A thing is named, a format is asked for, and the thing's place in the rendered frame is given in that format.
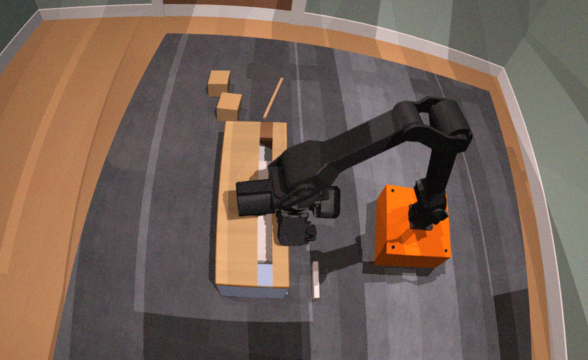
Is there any tan wooden stick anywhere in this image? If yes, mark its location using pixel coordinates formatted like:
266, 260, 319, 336
263, 78, 283, 119

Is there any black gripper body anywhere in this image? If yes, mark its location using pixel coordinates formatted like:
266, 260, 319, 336
275, 186, 341, 219

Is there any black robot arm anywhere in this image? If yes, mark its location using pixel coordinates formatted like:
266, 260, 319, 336
235, 96, 473, 247

